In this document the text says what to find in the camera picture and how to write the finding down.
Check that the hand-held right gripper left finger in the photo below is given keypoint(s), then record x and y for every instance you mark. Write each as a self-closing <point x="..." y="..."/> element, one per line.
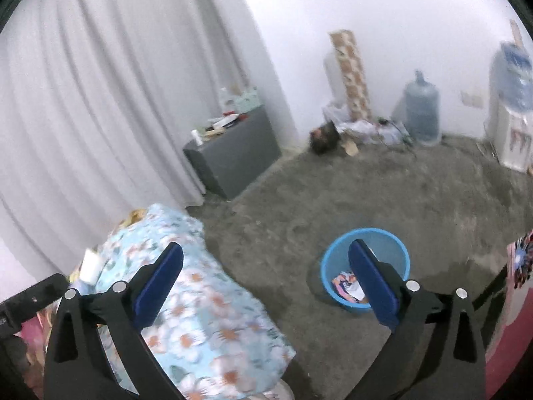
<point x="160" y="287"/>

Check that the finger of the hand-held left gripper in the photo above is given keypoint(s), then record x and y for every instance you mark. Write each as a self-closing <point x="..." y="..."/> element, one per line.
<point x="33" y="300"/>

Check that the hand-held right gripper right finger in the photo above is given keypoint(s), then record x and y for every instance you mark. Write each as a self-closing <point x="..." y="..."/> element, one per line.
<point x="372" y="287"/>

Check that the blue purple snack bag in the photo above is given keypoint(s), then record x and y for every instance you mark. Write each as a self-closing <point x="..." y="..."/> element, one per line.
<point x="345" y="285"/>

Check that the blue plastic bucket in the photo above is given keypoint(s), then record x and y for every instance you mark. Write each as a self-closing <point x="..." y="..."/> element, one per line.
<point x="333" y="258"/>

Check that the blue floral tablecloth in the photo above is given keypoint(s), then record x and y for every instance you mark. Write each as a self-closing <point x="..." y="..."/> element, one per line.
<point x="216" y="300"/>

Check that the white toothpaste box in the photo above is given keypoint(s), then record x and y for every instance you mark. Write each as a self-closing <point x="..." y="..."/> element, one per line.
<point x="91" y="264"/>

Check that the gold candy wrapper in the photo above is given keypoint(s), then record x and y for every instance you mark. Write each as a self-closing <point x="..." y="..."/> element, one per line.
<point x="133" y="218"/>

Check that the pink printed cloth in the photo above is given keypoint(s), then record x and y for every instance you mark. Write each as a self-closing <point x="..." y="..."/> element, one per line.
<point x="512" y="341"/>

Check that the grey cabinet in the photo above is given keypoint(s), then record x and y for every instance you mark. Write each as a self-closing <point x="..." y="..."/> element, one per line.
<point x="237" y="158"/>

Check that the dark bag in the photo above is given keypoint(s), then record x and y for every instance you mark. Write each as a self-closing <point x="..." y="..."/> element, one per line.
<point x="322" y="139"/>

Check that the white crumpled plastic sheet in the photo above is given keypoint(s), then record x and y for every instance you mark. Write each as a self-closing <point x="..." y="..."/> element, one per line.
<point x="362" y="127"/>

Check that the large blue water jug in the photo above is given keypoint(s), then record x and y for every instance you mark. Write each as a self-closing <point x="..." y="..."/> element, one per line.
<point x="422" y="112"/>

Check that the white water dispenser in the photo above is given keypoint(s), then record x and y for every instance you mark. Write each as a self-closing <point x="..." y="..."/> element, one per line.
<point x="514" y="141"/>

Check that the white curtain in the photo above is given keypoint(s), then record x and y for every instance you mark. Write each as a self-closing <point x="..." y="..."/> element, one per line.
<point x="104" y="91"/>

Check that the pale green box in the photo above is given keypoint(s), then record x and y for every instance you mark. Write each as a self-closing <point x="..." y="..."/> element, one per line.
<point x="246" y="99"/>

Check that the tall patterned cardboard box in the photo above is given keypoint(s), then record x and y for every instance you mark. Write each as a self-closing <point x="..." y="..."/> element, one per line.
<point x="352" y="75"/>

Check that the blue dispenser water jug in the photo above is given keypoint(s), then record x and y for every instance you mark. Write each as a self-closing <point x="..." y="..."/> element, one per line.
<point x="512" y="75"/>

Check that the white wall socket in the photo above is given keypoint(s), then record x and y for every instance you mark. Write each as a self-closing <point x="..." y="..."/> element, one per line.
<point x="472" y="98"/>

